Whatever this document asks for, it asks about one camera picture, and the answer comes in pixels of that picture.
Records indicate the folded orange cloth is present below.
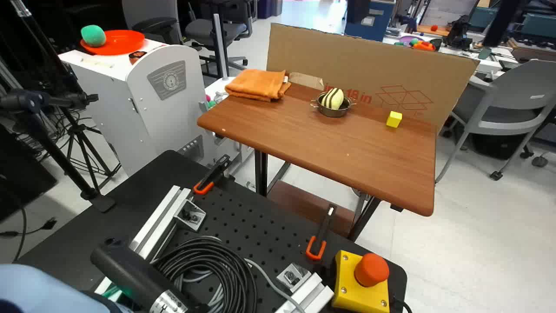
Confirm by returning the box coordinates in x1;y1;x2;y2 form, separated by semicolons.
224;67;292;103

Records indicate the yellow emergency stop box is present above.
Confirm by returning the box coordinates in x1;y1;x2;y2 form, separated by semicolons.
330;248;393;313

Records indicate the black floor cable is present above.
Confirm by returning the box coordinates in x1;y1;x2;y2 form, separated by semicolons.
0;196;59;262

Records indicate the white machine cabinet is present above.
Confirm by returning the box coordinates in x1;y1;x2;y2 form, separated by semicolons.
57;36;243;177

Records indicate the black camera tripod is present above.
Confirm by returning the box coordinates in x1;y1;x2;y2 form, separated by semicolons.
0;0;123;201

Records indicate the long aluminium extrusion rail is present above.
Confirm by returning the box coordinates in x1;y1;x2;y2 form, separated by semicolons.
92;183;194;296

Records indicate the black cylinder with silver end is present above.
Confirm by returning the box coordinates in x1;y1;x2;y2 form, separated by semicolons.
90;241;189;313

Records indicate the black case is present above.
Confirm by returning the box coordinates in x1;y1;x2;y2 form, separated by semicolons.
0;123;59;222

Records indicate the short aluminium extrusion rail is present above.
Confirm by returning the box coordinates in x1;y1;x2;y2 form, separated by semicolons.
274;270;337;313

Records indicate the metal corner bracket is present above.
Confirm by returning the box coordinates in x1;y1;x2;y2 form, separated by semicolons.
274;262;313;293
175;201;208;232

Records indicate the blue bin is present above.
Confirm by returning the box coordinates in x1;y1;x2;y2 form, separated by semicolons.
344;0;398;43

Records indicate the black clamp with orange handle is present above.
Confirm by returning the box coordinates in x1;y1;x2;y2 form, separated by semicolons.
191;152;233;197
304;203;337;262

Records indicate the wooden table with black legs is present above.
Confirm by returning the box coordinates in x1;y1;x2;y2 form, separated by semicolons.
196;79;438;243

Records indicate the coiled black cable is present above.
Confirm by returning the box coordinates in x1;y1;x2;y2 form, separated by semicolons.
151;234;259;313

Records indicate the black perforated base board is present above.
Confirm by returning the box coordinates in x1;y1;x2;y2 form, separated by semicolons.
16;149;408;313

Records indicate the green foam ball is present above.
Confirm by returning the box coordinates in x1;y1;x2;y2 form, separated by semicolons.
78;22;108;48

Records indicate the yellow cube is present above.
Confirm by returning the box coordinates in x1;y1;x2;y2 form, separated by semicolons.
384;109;405;130

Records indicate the grey plastic chair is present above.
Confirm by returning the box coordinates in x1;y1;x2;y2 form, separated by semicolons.
434;57;556;183

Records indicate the orange plastic plate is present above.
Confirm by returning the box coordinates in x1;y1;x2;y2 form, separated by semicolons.
78;27;148;57

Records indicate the striped yellow plush ball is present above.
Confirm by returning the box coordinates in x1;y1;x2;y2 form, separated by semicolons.
320;84;347;110

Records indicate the dark metal bowl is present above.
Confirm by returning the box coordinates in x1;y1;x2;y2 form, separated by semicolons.
314;93;354;119

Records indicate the colourful toy pile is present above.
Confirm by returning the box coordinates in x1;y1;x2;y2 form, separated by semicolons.
391;32;445;53

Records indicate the black office chair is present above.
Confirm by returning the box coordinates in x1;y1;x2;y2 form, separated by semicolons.
130;0;255;79

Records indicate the large cardboard sheet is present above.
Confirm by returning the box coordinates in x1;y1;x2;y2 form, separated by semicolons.
264;20;481;133

